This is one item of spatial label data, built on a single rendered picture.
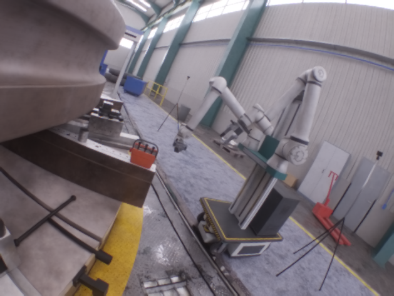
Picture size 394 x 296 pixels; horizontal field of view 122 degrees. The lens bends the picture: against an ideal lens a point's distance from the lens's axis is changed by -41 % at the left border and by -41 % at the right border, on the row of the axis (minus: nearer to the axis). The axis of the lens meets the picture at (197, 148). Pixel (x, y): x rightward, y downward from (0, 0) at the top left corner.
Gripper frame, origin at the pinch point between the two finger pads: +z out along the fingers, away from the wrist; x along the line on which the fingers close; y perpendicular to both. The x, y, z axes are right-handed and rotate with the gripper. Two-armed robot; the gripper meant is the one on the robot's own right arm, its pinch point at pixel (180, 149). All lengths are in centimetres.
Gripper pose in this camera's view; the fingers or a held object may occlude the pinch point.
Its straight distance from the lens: 161.8
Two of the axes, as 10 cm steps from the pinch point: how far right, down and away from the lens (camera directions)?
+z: 1.4, 3.3, -9.3
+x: 9.1, 3.4, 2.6
